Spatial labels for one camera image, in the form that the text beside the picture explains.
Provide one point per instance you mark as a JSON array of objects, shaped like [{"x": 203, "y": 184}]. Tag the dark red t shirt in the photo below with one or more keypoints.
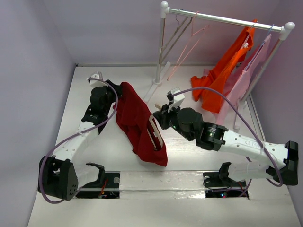
[{"x": 134, "y": 119}]

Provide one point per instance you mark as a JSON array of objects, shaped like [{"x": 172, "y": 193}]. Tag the white hanger under orange shirt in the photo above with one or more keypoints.
[{"x": 245, "y": 43}]

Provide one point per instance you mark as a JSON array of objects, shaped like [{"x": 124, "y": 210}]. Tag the grey plastic hanger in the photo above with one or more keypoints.
[{"x": 175, "y": 35}]

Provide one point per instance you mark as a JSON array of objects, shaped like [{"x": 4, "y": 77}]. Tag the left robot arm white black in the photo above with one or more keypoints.
[{"x": 60, "y": 177}]

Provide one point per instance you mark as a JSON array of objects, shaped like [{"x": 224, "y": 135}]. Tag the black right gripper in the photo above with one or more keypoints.
[{"x": 162, "y": 118}]

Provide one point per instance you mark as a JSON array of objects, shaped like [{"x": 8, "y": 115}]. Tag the pink t shirt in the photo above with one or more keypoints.
[{"x": 239, "y": 80}]

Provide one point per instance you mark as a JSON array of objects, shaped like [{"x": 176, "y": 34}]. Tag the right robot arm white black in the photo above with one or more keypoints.
[{"x": 267, "y": 160}]

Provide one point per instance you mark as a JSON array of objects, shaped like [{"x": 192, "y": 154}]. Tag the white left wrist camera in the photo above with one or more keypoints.
[{"x": 95, "y": 79}]

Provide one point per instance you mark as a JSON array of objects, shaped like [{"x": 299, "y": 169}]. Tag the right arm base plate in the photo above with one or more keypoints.
[{"x": 220, "y": 185}]

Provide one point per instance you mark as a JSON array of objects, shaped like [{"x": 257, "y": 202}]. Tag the blue wire hanger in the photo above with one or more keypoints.
[{"x": 258, "y": 47}]

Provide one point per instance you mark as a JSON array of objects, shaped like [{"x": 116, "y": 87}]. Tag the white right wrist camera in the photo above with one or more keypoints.
[{"x": 174, "y": 100}]

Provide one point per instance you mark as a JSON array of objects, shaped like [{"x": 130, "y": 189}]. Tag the pink wire hanger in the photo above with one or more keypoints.
[{"x": 195, "y": 38}]

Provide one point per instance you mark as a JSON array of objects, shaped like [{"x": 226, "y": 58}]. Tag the beige wooden hanger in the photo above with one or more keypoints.
[{"x": 154, "y": 133}]

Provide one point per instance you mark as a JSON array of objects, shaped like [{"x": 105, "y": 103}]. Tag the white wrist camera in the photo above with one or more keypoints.
[
  {"x": 95, "y": 79},
  {"x": 174, "y": 100}
]

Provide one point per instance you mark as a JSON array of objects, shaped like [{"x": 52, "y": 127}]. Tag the white clothes rack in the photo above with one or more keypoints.
[{"x": 284, "y": 32}]

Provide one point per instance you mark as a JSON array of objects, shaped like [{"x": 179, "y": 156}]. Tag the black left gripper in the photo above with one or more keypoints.
[{"x": 108, "y": 89}]

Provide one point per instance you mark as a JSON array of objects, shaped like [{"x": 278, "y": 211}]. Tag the orange t shirt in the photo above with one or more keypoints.
[{"x": 218, "y": 76}]

